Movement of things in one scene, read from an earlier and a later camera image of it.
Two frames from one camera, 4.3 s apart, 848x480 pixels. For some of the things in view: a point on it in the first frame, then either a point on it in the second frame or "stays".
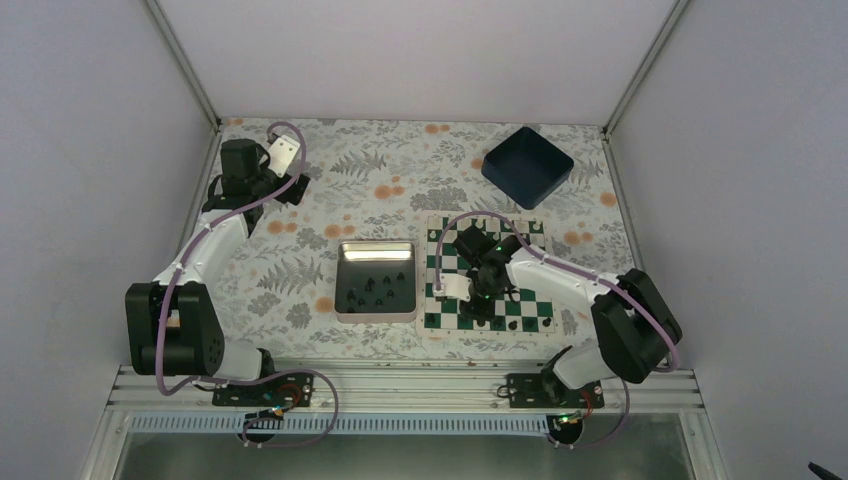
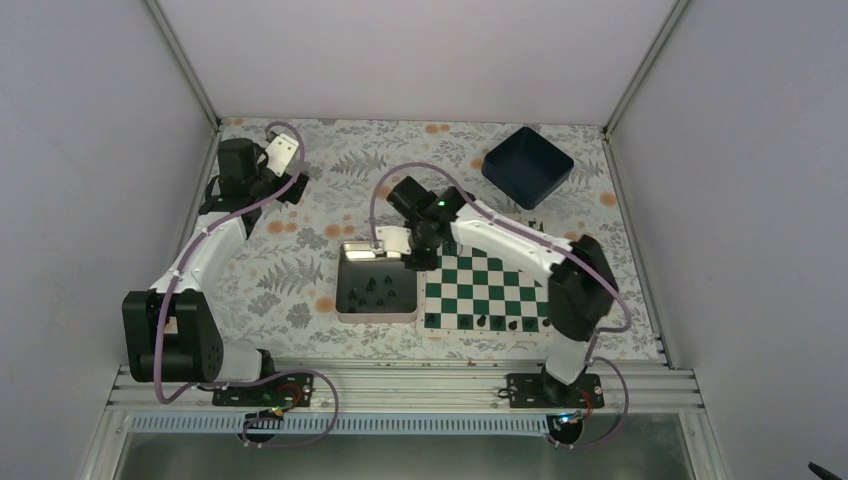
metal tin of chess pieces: x=375 y=281 stays
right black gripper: x=483 y=312 → x=427 y=262
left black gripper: x=295 y=196 stays
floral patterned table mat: x=371 y=180 stays
